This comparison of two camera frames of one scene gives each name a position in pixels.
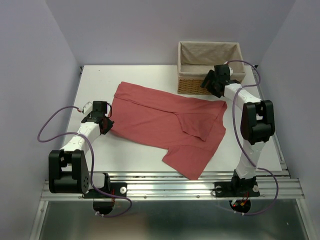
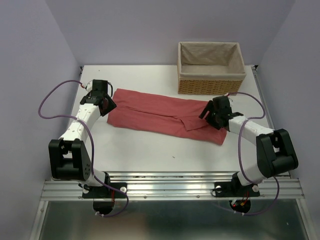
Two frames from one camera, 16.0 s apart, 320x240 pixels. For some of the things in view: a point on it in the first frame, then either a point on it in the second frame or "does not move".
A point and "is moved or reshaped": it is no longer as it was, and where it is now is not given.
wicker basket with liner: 195,59 does not move
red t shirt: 190,129 is moved or reshaped
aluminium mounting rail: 273,185 does not move
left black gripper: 108,126 → 112,105
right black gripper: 210,76 → 208,107
